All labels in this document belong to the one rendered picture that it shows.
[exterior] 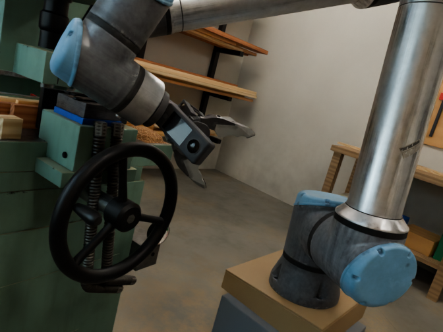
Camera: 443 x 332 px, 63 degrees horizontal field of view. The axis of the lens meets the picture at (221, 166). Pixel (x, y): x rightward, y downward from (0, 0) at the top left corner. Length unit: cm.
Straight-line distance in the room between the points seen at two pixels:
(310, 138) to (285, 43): 116
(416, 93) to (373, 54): 320
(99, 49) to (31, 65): 39
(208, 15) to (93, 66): 27
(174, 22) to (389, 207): 55
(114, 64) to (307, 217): 58
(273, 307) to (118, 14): 75
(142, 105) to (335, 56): 361
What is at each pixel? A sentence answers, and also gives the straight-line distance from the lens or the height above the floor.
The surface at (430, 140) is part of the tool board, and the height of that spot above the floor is 109.
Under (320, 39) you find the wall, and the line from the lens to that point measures 425.
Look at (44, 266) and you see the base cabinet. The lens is 93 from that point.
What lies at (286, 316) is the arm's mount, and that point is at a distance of 97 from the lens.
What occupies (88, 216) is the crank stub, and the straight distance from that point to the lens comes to 60.
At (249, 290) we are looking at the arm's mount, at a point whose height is 60.
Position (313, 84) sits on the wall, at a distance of 416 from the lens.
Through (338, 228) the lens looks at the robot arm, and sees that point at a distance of 80.
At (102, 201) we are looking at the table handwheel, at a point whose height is 82.
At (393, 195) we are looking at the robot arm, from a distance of 78.
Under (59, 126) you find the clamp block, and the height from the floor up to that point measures 94.
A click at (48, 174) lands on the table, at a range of 76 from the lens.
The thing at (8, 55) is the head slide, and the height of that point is 104.
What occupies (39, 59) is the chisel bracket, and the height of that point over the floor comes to 105.
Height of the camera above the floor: 109
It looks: 12 degrees down
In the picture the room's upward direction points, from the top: 15 degrees clockwise
